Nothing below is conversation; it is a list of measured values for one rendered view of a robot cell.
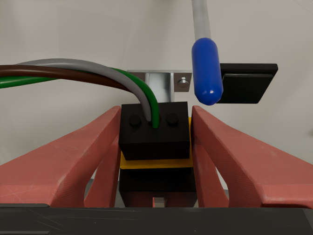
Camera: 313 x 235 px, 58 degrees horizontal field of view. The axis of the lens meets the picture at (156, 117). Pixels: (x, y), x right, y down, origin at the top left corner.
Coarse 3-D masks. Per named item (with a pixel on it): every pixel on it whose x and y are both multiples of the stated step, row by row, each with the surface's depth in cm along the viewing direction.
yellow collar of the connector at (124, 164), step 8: (128, 160) 13; (136, 160) 13; (144, 160) 13; (152, 160) 13; (160, 160) 13; (168, 160) 13; (176, 160) 13; (184, 160) 13; (128, 168) 13; (136, 168) 13
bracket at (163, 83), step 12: (132, 72) 20; (144, 72) 20; (156, 72) 20; (168, 72) 20; (180, 72) 20; (156, 84) 21; (168, 84) 21; (180, 84) 21; (156, 96) 21; (168, 96) 21
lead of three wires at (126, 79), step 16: (16, 64) 8; (32, 64) 8; (48, 64) 8; (64, 64) 8; (80, 64) 8; (96, 64) 8; (0, 80) 7; (16, 80) 8; (32, 80) 8; (48, 80) 8; (80, 80) 8; (96, 80) 9; (112, 80) 9; (128, 80) 9; (144, 96) 10; (144, 112) 11
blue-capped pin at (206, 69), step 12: (192, 0) 10; (204, 0) 9; (204, 12) 9; (204, 24) 9; (204, 36) 9; (192, 48) 8; (204, 48) 8; (216, 48) 8; (192, 60) 8; (204, 60) 8; (216, 60) 8; (204, 72) 8; (216, 72) 8; (204, 84) 8; (216, 84) 8; (204, 96) 8; (216, 96) 8
